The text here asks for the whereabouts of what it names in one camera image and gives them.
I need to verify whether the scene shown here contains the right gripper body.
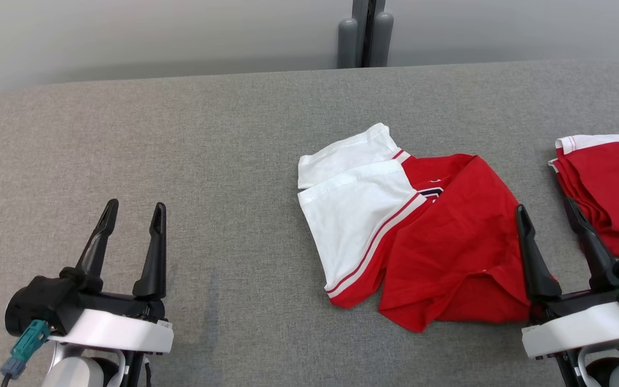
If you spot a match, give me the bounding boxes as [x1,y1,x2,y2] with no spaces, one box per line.
[529,287,619,324]

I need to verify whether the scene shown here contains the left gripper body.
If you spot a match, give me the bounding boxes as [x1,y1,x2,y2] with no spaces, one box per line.
[75,290,167,323]

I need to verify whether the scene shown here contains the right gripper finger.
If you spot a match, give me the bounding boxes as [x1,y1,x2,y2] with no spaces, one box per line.
[515,204,563,302]
[564,198,619,294]

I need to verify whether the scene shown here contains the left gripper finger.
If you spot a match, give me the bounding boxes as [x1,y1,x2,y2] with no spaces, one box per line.
[132,203,168,301]
[60,199,120,294]

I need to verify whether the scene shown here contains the red white sports jersey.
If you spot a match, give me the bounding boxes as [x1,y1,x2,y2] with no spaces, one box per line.
[297,123,557,333]

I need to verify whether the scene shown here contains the white left camera mount plate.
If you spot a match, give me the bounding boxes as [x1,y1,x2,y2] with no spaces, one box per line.
[45,309,175,355]

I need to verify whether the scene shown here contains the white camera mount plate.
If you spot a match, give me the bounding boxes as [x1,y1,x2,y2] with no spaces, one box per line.
[521,301,619,360]
[45,309,175,355]

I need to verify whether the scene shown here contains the white right camera mount plate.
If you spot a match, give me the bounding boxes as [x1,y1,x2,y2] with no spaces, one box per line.
[521,301,619,360]

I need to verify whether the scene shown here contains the teal camera cable connector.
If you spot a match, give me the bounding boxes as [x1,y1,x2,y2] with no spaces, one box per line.
[0,319,52,380]

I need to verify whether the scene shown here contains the grey cylindrical post bumper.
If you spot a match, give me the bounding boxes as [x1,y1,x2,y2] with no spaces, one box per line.
[370,11,395,68]
[337,18,359,69]

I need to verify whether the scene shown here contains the grey metal partition post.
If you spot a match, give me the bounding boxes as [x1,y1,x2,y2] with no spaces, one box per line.
[352,0,387,68]

